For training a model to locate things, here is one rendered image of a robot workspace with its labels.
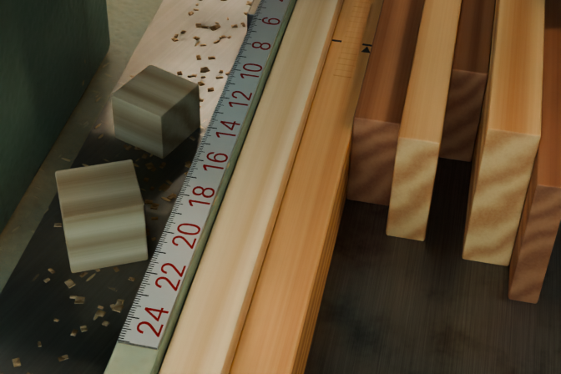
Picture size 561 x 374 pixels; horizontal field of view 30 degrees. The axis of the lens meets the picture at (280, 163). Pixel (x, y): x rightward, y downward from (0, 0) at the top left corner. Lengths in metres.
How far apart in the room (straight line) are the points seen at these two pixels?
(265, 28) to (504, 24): 0.10
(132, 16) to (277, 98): 0.34
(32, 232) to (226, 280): 0.26
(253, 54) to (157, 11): 0.32
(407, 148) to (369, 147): 0.03
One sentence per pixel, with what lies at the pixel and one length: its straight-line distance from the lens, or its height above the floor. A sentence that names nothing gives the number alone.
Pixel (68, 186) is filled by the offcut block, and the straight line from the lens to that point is 0.56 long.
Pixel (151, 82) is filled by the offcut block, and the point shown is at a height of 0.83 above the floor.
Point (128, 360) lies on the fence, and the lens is 0.33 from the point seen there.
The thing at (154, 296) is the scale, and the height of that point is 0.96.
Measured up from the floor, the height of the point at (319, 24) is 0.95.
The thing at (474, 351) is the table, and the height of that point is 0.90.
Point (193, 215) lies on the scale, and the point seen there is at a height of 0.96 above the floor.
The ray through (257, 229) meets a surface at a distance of 0.38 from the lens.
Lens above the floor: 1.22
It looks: 41 degrees down
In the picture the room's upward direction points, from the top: 2 degrees clockwise
